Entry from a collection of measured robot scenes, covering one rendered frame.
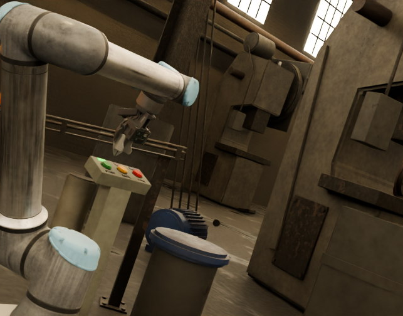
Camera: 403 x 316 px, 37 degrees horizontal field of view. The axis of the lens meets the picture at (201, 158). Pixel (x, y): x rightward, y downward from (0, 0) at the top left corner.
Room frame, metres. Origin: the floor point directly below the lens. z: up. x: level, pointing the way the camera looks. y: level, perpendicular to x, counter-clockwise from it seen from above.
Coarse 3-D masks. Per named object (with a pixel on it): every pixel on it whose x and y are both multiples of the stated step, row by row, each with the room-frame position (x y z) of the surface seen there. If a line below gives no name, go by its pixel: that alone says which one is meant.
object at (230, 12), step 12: (132, 0) 9.77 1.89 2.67; (168, 0) 10.04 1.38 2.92; (156, 12) 10.14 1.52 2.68; (216, 12) 10.57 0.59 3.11; (228, 12) 10.65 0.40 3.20; (216, 24) 10.87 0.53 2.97; (240, 24) 10.96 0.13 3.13; (252, 24) 11.13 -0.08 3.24; (264, 36) 11.42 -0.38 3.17; (228, 48) 11.46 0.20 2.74; (276, 48) 11.84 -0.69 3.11; (288, 48) 11.95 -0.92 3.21; (300, 60) 12.32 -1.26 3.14; (312, 60) 12.61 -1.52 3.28
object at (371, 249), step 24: (360, 216) 2.93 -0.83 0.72; (336, 240) 2.97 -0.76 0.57; (360, 240) 2.92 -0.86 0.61; (384, 240) 2.86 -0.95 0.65; (336, 264) 2.95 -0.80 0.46; (360, 264) 2.90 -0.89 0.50; (384, 264) 2.84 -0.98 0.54; (312, 288) 3.00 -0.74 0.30; (336, 288) 2.93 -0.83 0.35; (360, 288) 2.88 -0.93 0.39; (384, 288) 2.82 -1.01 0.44; (312, 312) 2.97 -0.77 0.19; (336, 312) 2.91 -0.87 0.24; (360, 312) 2.86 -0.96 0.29; (384, 312) 2.81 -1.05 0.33
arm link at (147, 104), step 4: (140, 92) 2.08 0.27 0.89; (140, 96) 2.06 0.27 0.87; (144, 96) 2.05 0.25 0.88; (136, 100) 2.08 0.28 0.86; (140, 100) 2.06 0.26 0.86; (144, 100) 2.05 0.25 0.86; (148, 100) 2.05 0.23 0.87; (152, 100) 2.05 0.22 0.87; (140, 104) 2.06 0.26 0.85; (144, 104) 2.05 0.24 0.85; (148, 104) 2.05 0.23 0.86; (152, 104) 2.05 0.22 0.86; (156, 104) 2.05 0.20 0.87; (160, 104) 2.06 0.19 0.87; (144, 108) 2.05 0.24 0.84; (148, 108) 2.05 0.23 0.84; (152, 108) 2.06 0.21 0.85; (156, 108) 2.06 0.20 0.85; (160, 108) 2.08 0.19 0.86; (152, 112) 2.06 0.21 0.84; (156, 112) 2.08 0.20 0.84
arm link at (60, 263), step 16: (32, 240) 1.60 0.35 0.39; (48, 240) 1.58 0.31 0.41; (64, 240) 1.56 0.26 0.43; (80, 240) 1.62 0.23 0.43; (32, 256) 1.58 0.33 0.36; (48, 256) 1.56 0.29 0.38; (64, 256) 1.54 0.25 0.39; (80, 256) 1.56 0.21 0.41; (96, 256) 1.60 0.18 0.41; (32, 272) 1.58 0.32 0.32; (48, 272) 1.55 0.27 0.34; (64, 272) 1.55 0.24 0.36; (80, 272) 1.56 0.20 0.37; (32, 288) 1.57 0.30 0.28; (48, 288) 1.55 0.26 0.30; (64, 288) 1.55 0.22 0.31; (80, 288) 1.58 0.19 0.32; (64, 304) 1.56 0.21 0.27; (80, 304) 1.61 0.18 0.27
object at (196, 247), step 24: (168, 240) 2.18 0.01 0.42; (192, 240) 2.31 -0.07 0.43; (168, 264) 2.18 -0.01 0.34; (192, 264) 2.17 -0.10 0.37; (216, 264) 2.18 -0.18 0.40; (144, 288) 2.23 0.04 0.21; (168, 288) 2.17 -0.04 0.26; (192, 288) 2.18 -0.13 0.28; (144, 312) 2.20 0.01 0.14; (168, 312) 2.17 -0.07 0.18; (192, 312) 2.20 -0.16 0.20
